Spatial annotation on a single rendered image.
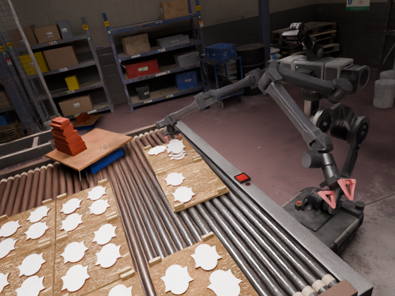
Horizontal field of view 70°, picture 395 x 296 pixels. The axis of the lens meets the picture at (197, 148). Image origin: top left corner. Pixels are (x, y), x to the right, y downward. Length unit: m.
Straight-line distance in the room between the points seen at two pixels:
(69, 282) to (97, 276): 0.12
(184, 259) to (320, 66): 1.24
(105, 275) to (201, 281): 0.44
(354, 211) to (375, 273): 0.45
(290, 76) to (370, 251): 1.72
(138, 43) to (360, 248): 5.03
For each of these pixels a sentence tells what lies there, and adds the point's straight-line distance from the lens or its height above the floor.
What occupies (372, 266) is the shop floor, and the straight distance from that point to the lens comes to 2.62.
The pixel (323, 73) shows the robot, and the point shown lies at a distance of 1.76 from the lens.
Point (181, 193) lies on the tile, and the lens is 1.70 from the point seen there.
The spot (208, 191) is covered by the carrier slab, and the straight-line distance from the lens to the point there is 1.69.
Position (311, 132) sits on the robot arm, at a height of 1.39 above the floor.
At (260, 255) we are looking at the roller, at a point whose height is 0.92.
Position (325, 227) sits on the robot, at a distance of 2.47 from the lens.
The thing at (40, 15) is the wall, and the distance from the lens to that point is 6.65.
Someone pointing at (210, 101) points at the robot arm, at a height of 1.41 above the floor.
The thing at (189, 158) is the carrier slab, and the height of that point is 0.94.
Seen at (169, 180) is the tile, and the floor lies 0.95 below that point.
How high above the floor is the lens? 1.97
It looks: 29 degrees down
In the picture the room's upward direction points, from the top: 10 degrees counter-clockwise
